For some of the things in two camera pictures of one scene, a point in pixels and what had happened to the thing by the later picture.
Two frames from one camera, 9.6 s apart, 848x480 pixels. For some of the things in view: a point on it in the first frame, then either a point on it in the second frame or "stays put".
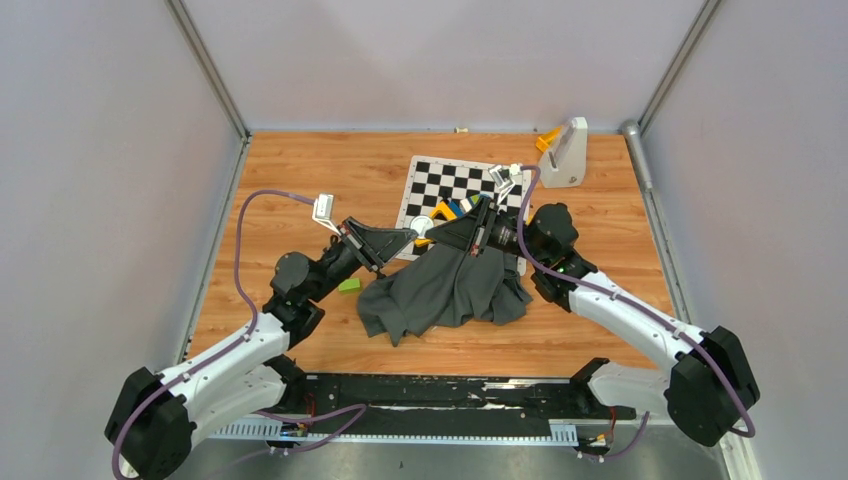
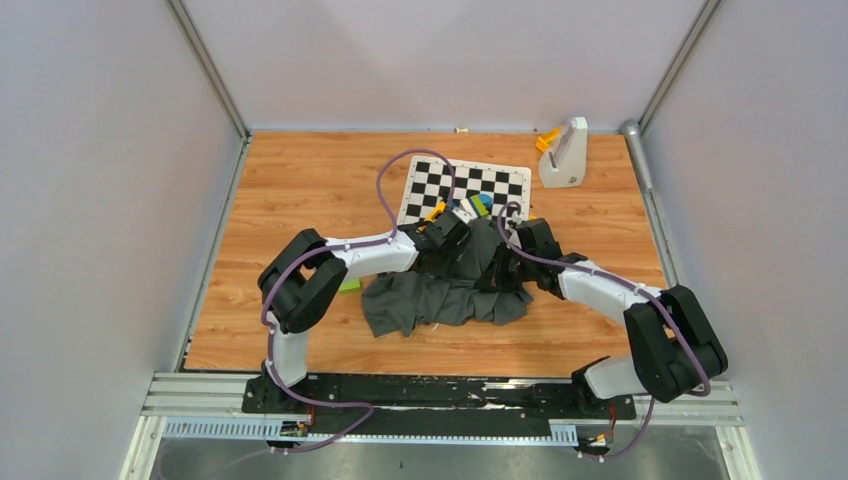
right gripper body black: [498, 233] to [510, 270]
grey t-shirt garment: [442, 287] stays put
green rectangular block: [349, 284] stays put
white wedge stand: [564, 161] stays put
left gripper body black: [364, 252] to [447, 256]
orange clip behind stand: [546, 139] stays put
